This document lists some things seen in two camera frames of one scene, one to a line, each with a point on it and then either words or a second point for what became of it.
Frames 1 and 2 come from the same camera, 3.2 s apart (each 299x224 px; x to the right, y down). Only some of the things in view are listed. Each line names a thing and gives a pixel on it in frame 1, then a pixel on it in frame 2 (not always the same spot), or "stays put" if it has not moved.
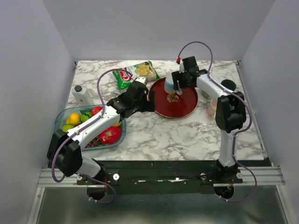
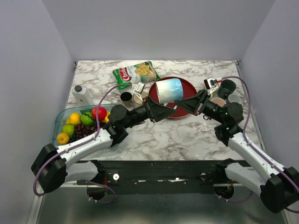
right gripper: (176, 76) → (195, 104)
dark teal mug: (230, 84) stays put
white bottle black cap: (82, 96) stays put
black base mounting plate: (160, 177) stays put
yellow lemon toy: (74, 119) stays put
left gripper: (149, 106) → (158, 111)
